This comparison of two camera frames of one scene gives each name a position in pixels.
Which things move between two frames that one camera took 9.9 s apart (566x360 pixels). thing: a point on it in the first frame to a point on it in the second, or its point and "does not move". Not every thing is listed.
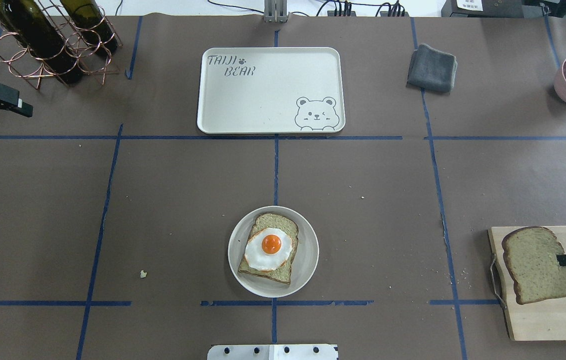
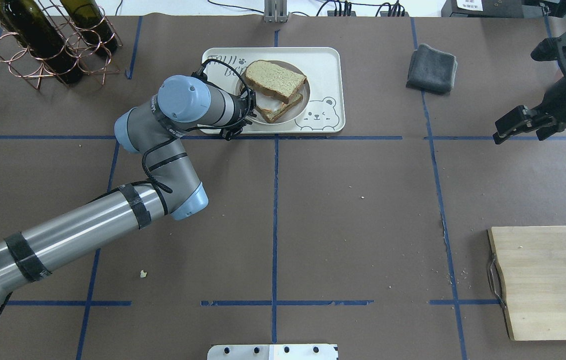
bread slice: x=530 y=254 to x=281 y=82
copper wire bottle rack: x=51 y=42 does not move
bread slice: x=283 y=273 to x=272 y=116
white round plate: x=304 y=262 to x=268 y=102
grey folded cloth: x=431 y=69 does not move
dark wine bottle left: x=29 y=21 does not move
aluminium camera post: x=275 y=11 does not move
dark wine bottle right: x=93 y=25 does not move
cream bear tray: x=271 y=90 does not move
